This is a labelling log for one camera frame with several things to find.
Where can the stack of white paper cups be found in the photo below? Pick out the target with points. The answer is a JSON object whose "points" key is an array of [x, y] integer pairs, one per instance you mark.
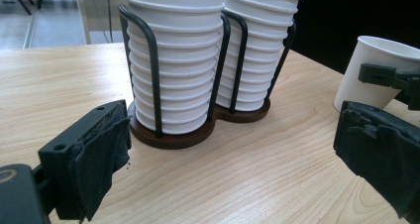
{"points": [[261, 35], [178, 62]]}

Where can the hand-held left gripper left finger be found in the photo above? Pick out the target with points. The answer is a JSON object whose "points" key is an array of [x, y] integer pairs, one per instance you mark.
{"points": [[92, 158]]}

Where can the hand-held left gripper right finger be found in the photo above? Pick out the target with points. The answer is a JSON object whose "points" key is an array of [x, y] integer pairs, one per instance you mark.
{"points": [[386, 151]]}

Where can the single white paper cup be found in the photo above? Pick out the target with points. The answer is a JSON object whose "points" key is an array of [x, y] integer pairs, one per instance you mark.
{"points": [[356, 88]]}

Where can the pale wooden furniture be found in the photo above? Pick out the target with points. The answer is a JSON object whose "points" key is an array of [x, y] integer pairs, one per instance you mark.
{"points": [[82, 16]]}

